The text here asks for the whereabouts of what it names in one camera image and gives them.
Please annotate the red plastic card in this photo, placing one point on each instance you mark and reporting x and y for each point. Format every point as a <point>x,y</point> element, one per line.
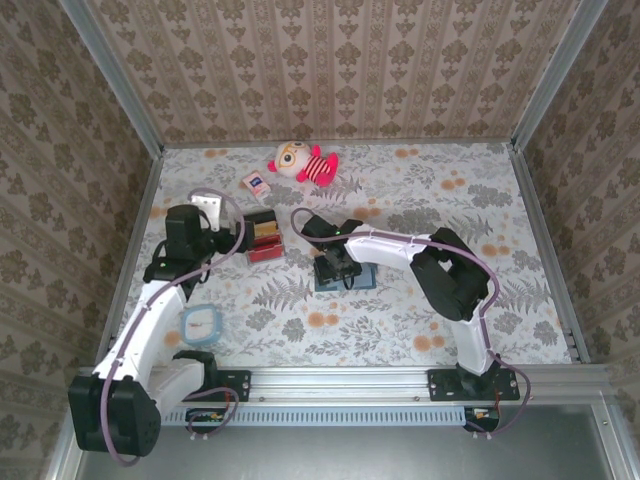
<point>265,256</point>

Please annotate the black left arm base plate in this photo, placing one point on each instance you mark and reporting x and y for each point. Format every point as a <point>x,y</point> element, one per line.
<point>235,385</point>

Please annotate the red and gold box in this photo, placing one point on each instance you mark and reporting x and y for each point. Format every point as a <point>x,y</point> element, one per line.
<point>247,217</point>

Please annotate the aluminium table side rail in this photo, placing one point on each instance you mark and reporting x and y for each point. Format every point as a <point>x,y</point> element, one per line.
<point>127,280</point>
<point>548,250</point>

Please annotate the aluminium table end rail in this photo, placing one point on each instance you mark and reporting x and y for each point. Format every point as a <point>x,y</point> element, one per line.
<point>400,144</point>

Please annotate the gold card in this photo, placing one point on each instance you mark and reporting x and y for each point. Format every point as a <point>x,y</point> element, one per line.
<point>265,229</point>

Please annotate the floral table cover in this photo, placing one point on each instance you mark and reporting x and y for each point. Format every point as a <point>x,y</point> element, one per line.
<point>350,325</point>

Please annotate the pink striped plush toy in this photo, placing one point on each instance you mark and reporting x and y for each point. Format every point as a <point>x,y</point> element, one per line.
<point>290,160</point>

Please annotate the aluminium frame post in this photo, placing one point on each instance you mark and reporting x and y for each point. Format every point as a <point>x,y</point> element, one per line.
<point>113,75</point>
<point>557,75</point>

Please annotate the small pink paper box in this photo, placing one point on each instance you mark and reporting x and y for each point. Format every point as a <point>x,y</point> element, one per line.
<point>255,185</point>

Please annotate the grey metal panel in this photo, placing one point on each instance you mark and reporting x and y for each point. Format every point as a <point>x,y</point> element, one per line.
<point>350,455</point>

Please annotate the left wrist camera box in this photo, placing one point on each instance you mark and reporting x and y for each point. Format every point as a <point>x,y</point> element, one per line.
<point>207,207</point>

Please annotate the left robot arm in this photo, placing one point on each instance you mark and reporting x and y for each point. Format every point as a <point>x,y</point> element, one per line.
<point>140,340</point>

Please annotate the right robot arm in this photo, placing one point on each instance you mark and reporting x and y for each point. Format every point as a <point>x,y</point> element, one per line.
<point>380,247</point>

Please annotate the teal card holder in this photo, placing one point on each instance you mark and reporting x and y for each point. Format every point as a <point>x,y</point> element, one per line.
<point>369,277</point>

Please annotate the aluminium mounting rail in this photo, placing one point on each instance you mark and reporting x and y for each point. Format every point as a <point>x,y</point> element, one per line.
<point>340,382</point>

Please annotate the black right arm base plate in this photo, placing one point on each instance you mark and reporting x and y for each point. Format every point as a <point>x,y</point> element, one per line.
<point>442,385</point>

